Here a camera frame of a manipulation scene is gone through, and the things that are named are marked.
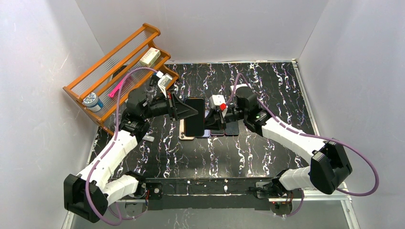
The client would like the black phone from beige case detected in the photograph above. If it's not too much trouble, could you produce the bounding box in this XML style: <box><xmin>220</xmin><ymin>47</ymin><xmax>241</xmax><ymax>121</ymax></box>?
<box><xmin>224</xmin><ymin>121</ymin><xmax>240</xmax><ymax>136</ymax></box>

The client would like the purple phone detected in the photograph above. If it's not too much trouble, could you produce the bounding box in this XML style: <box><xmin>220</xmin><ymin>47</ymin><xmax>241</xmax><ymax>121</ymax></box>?
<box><xmin>211</xmin><ymin>129</ymin><xmax>225</xmax><ymax>136</ymax></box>

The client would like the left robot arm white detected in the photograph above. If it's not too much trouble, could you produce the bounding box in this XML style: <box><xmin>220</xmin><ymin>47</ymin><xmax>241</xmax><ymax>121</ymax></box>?
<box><xmin>64</xmin><ymin>89</ymin><xmax>205</xmax><ymax>225</ymax></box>

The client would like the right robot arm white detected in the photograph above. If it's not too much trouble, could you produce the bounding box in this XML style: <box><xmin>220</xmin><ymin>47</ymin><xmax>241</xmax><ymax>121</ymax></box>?
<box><xmin>204</xmin><ymin>86</ymin><xmax>352</xmax><ymax>195</ymax></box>

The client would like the small black phone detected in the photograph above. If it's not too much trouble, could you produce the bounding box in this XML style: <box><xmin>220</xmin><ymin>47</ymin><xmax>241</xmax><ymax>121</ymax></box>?
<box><xmin>184</xmin><ymin>97</ymin><xmax>205</xmax><ymax>137</ymax></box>

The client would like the white box on table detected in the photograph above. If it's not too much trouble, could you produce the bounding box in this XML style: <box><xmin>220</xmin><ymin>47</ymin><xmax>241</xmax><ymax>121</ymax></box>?
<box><xmin>230</xmin><ymin>83</ymin><xmax>251</xmax><ymax>92</ymax></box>

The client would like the cream cardboard box on shelf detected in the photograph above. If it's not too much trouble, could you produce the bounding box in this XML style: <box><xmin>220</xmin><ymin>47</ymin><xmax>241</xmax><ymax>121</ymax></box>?
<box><xmin>139</xmin><ymin>47</ymin><xmax>160</xmax><ymax>67</ymax></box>

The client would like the pink plastic tool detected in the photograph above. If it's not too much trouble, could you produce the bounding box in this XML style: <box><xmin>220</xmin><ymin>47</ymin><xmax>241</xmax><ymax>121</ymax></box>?
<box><xmin>108</xmin><ymin>73</ymin><xmax>131</xmax><ymax>98</ymax></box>

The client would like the orange wooden shelf rack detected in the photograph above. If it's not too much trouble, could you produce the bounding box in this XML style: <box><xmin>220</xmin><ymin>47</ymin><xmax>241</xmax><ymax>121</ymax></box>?
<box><xmin>63</xmin><ymin>23</ymin><xmax>160</xmax><ymax>135</ymax></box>

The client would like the blue jar with lid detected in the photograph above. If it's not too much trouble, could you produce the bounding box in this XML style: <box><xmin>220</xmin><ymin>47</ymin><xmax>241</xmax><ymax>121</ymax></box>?
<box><xmin>82</xmin><ymin>92</ymin><xmax>104</xmax><ymax>112</ymax></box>

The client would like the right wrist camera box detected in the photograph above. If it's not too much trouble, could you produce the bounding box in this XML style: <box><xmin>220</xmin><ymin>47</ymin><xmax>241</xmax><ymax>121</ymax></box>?
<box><xmin>209</xmin><ymin>94</ymin><xmax>227</xmax><ymax>111</ymax></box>

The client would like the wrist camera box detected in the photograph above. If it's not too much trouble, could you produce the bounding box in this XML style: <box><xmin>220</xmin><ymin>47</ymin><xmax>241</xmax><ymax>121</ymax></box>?
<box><xmin>209</xmin><ymin>94</ymin><xmax>227</xmax><ymax>111</ymax></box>
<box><xmin>156</xmin><ymin>71</ymin><xmax>173</xmax><ymax>96</ymax></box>

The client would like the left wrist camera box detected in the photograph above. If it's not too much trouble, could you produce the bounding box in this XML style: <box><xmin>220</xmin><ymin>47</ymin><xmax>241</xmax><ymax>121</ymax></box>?
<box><xmin>156</xmin><ymin>71</ymin><xmax>173</xmax><ymax>96</ymax></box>

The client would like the black base rail with mounts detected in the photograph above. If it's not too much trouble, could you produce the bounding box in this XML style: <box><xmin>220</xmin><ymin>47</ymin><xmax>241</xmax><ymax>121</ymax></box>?
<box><xmin>122</xmin><ymin>177</ymin><xmax>304</xmax><ymax>217</ymax></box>

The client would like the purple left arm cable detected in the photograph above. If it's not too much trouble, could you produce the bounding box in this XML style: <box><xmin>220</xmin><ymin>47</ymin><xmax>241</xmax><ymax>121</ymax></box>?
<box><xmin>85</xmin><ymin>67</ymin><xmax>160</xmax><ymax>227</ymax></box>

